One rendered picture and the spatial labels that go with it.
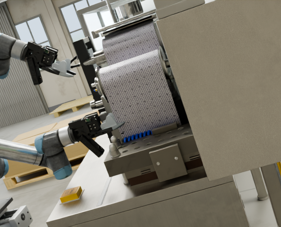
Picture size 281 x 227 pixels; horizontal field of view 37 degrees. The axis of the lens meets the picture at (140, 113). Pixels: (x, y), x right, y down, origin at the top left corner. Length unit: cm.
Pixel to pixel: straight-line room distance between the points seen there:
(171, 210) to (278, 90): 81
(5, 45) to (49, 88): 847
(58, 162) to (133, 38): 60
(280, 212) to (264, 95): 125
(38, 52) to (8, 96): 890
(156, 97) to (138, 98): 7
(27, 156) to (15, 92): 872
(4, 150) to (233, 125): 119
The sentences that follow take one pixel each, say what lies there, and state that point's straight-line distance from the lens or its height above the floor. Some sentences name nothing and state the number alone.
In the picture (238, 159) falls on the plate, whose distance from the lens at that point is 77.
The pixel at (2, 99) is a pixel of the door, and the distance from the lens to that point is 1070.
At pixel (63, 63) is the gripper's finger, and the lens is 168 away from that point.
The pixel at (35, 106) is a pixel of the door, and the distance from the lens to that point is 1038.
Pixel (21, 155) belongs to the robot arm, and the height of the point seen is 109.
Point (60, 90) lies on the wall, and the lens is 1010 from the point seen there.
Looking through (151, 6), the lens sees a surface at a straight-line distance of 259.
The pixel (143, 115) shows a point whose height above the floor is 110.
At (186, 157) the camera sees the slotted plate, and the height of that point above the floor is 96.
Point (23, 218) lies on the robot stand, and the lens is 218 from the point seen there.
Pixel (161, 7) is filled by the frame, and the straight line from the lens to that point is 73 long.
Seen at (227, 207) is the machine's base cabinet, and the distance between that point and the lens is 146.
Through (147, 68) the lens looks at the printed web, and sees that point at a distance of 158.
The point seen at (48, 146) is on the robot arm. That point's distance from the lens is 169.
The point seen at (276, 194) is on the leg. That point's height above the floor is 57.
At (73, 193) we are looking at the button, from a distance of 163.
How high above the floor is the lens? 146
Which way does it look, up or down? 13 degrees down
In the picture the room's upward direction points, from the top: 20 degrees counter-clockwise
